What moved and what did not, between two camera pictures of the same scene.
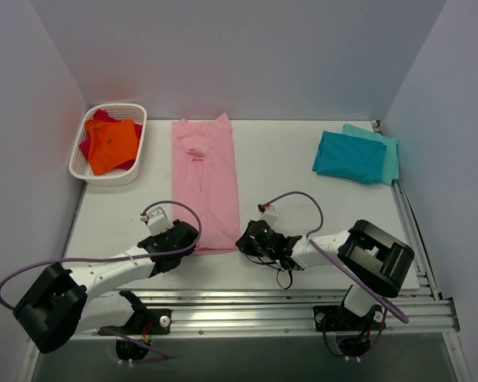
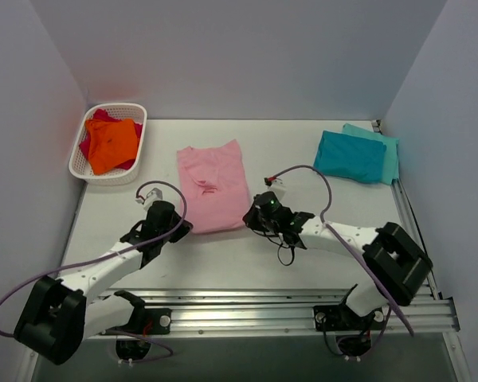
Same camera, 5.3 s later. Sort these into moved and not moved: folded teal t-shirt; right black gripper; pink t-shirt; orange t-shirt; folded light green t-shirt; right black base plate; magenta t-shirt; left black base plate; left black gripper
Moved: left black gripper; pink t-shirt; right black gripper
Not moved: magenta t-shirt; folded teal t-shirt; folded light green t-shirt; right black base plate; orange t-shirt; left black base plate
